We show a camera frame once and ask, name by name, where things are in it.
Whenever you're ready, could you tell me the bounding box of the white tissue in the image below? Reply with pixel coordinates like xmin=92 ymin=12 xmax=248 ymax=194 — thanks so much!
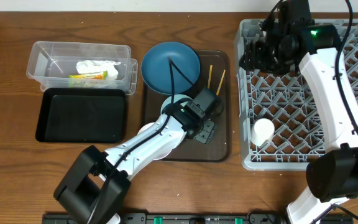
xmin=76 ymin=60 xmax=121 ymax=80

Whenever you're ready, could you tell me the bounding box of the dark blue plate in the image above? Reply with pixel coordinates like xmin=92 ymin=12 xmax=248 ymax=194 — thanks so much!
xmin=141 ymin=42 xmax=201 ymax=95

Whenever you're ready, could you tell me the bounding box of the brown serving tray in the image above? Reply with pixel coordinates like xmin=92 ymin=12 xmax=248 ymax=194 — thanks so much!
xmin=142 ymin=50 xmax=231 ymax=162

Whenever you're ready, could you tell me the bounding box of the right wooden chopstick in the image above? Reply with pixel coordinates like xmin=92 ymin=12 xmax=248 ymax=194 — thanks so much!
xmin=216 ymin=69 xmax=226 ymax=96

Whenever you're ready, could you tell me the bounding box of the grey dishwasher rack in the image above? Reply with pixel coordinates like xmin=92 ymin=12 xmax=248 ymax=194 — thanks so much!
xmin=236 ymin=19 xmax=358 ymax=171

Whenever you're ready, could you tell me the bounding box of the wooden chopstick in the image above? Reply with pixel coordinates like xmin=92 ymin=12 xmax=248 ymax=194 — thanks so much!
xmin=207 ymin=65 xmax=213 ymax=89
xmin=216 ymin=69 xmax=226 ymax=96

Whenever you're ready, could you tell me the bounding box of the white cup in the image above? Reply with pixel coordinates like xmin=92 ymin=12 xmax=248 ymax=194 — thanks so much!
xmin=251 ymin=118 xmax=275 ymax=146

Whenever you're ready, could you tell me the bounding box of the yellow snack wrapper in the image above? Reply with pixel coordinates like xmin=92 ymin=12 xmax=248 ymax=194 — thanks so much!
xmin=68 ymin=71 xmax=108 ymax=80

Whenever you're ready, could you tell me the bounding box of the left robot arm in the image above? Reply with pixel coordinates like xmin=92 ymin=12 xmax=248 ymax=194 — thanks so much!
xmin=53 ymin=101 xmax=218 ymax=223

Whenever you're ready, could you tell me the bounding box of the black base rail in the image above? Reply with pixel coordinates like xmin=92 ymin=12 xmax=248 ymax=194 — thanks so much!
xmin=41 ymin=212 xmax=354 ymax=224

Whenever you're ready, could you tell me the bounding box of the left wooden chopstick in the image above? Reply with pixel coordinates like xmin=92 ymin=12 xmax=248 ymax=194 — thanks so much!
xmin=207 ymin=65 xmax=213 ymax=89

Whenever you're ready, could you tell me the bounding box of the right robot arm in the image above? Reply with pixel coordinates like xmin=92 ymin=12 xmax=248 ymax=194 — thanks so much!
xmin=238 ymin=1 xmax=358 ymax=223

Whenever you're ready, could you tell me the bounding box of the black tray bin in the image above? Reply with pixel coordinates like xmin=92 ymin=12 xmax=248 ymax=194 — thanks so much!
xmin=35 ymin=88 xmax=126 ymax=143

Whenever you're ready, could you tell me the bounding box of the light blue bowl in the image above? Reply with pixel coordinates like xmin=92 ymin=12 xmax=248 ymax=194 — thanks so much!
xmin=160 ymin=94 xmax=192 ymax=114

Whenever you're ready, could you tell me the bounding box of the clear plastic bin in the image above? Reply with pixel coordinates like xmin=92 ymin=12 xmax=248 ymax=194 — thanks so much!
xmin=27 ymin=41 xmax=138 ymax=95

